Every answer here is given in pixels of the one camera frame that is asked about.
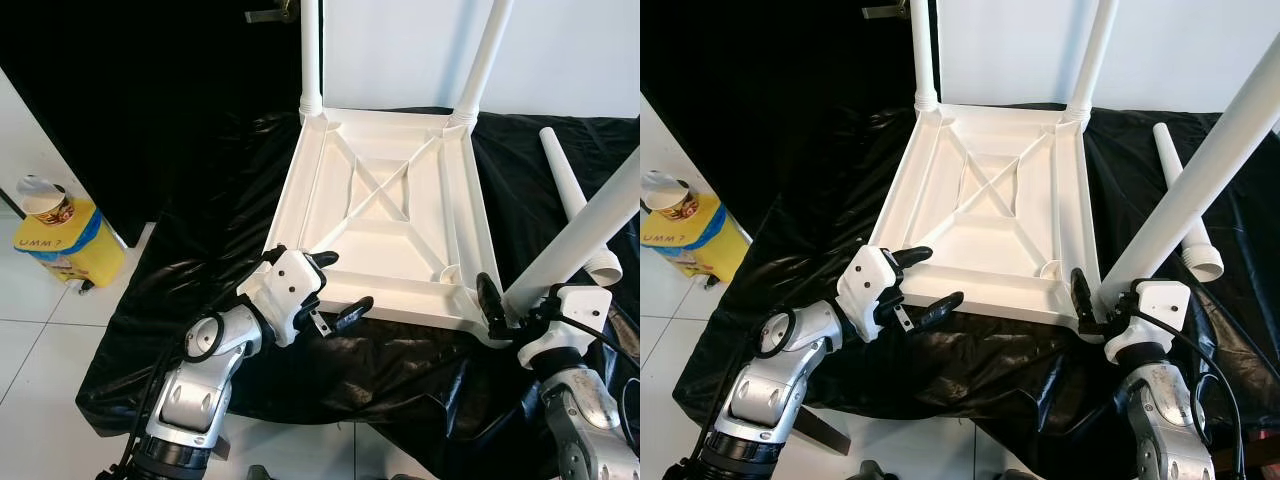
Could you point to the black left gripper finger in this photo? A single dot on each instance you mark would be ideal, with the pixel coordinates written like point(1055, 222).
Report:
point(915, 255)
point(354, 310)
point(944, 305)
point(322, 259)

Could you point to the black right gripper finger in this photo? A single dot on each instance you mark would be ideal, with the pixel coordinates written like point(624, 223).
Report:
point(1083, 295)
point(490, 300)

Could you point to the white plastic table top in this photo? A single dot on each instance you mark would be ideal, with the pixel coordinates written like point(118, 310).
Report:
point(1000, 250)
point(400, 250)

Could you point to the black plastic sheet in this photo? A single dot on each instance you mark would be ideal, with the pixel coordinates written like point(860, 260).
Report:
point(400, 380)
point(1000, 380)

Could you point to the dark grey left robot foot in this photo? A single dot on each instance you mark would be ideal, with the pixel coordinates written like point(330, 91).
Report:
point(258, 472)
point(868, 470)

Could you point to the yellow box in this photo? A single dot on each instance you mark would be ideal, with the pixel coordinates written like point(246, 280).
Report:
point(700, 250)
point(80, 255)

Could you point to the instant noodle cup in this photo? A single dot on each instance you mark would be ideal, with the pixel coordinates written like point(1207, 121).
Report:
point(45, 205)
point(672, 200)

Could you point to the black door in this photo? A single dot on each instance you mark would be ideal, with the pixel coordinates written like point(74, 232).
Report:
point(750, 100)
point(150, 100)

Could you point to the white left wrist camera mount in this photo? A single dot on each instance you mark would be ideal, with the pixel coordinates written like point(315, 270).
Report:
point(870, 285)
point(290, 290)

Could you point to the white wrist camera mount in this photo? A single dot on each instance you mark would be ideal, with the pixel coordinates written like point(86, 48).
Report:
point(290, 290)
point(1160, 305)
point(870, 285)
point(580, 310)

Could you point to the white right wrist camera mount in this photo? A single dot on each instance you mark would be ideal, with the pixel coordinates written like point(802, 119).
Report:
point(1160, 305)
point(580, 310)

